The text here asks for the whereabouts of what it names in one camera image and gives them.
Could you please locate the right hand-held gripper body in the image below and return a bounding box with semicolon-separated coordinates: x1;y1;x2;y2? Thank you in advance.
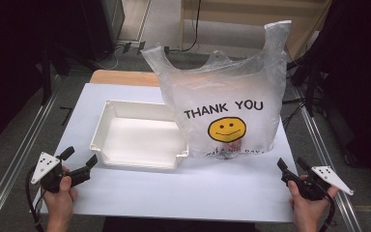
280;165;356;202

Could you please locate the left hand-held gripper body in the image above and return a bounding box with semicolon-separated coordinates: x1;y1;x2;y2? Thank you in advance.
30;151;93;195

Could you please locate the white plastic bin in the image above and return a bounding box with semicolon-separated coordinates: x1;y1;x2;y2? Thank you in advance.
89;99;189;170

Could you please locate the clear plastic bag smiley print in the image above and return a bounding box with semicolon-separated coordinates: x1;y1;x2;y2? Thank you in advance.
140;19;293;161

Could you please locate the person's right hand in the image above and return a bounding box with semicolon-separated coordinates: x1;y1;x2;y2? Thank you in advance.
287;175;340;225

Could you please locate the person's left hand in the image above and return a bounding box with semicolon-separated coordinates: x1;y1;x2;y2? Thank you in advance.
42;165;78;224

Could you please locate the black metal stand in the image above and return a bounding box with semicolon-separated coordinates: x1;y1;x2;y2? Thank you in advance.
286;47;328;118

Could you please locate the white table cover sheet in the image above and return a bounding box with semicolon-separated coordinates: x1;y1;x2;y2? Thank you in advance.
33;82;300;224

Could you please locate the person's dark lap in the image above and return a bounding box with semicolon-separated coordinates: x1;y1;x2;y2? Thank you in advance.
101;216;259;232

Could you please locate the dark cabinet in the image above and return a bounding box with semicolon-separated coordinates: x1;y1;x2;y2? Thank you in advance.
78;0;126;63

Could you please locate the aluminium floor rail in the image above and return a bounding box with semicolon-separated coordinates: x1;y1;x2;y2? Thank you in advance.
0;74;63;232
292;86;365;232

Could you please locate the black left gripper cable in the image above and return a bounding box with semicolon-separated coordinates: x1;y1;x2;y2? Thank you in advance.
25;165;46;232

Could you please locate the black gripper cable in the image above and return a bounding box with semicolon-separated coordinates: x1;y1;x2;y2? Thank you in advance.
25;165;46;232
318;189;336;232

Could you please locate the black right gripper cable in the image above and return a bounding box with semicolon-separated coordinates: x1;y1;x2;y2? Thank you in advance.
318;189;336;232

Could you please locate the black floor bracket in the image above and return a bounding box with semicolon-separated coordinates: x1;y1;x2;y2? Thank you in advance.
59;105;74;127

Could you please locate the white floor cable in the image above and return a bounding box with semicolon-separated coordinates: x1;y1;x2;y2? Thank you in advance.
100;44;125;71

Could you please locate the wooden partition frame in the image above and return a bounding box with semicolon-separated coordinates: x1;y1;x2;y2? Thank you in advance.
180;0;333;61

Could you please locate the black hanging cable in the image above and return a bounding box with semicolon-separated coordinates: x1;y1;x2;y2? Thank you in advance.
168;0;203;53

